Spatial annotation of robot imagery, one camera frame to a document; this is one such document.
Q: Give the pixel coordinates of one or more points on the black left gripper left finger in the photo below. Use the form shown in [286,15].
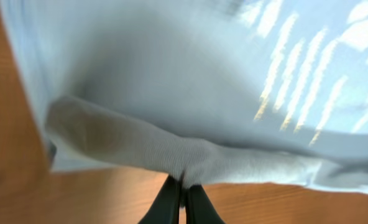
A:
[166,207]

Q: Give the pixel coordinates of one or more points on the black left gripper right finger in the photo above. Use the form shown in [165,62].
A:
[199,209]

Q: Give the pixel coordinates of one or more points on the light blue printed t-shirt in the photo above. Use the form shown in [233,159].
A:
[206,91]

